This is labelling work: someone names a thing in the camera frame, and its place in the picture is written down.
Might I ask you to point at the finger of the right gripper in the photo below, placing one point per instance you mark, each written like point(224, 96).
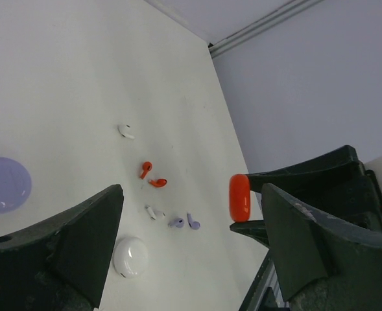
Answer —
point(255, 229)

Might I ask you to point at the purple earbud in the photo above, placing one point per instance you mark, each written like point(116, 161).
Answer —
point(177, 222)
point(194, 225)

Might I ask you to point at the white earbud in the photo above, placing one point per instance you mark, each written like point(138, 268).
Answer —
point(125, 131)
point(154, 213)

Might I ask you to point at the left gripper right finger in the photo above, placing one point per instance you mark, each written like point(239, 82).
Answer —
point(322, 262)

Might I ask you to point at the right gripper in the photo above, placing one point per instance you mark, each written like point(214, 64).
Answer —
point(334, 183)

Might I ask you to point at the purple earbud right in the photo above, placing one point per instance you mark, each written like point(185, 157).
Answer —
point(194, 225)

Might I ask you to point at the purple earbud left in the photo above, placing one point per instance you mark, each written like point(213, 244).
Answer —
point(177, 222)

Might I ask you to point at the orange earbud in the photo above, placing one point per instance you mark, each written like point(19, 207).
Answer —
point(158, 183)
point(146, 168)

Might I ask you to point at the white earbud lower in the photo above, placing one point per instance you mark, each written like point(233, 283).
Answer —
point(154, 213)

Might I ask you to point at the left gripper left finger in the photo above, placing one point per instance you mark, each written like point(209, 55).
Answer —
point(62, 263)

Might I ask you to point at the white earbud upper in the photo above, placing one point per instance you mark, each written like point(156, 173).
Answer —
point(125, 131)

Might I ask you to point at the white charging case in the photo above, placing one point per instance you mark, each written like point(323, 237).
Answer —
point(130, 257)

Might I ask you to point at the purple charging case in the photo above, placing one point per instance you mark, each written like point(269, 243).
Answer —
point(15, 185)

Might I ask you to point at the orange charging case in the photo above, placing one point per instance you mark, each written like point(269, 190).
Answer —
point(239, 198)

